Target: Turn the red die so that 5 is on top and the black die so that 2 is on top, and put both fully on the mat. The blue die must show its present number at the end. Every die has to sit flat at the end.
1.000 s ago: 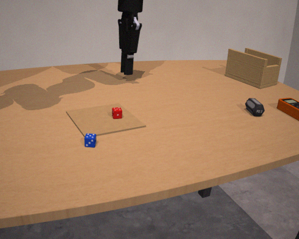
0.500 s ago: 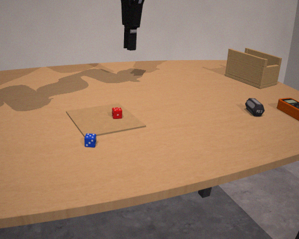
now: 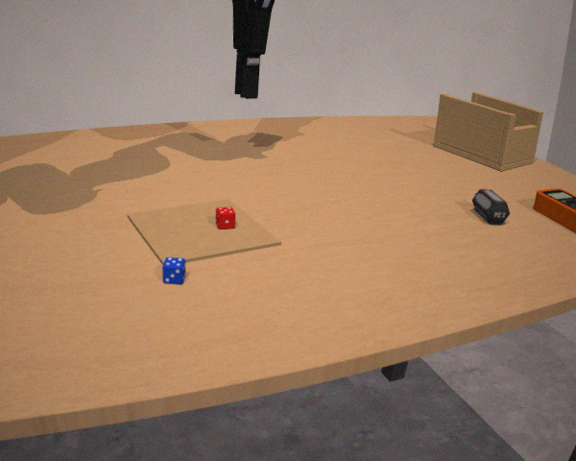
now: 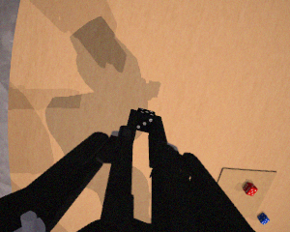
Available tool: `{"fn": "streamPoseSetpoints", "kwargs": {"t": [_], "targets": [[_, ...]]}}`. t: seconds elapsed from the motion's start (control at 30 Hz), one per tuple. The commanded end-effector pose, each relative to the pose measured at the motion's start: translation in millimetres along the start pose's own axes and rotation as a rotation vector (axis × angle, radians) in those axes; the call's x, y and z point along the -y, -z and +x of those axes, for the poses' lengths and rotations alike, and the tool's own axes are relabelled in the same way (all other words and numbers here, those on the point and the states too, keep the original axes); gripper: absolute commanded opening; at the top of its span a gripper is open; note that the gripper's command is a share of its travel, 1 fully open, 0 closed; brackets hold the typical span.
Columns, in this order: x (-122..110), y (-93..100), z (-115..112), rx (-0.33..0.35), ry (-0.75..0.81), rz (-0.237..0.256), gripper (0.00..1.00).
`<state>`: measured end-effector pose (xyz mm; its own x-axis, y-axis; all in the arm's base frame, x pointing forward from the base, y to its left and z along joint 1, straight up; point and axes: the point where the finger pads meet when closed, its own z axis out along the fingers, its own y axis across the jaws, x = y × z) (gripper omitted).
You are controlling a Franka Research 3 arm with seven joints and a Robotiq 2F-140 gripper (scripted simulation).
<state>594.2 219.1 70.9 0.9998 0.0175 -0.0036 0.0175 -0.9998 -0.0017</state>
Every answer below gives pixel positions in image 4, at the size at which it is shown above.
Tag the red die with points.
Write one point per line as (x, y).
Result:
(250, 189)

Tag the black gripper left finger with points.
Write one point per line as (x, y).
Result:
(39, 206)

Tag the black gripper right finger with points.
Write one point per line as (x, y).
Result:
(185, 203)

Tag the thin tan flat mat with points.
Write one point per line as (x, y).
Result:
(233, 180)

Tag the black die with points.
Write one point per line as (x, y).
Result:
(145, 120)

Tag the blue die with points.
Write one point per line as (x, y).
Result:
(263, 218)

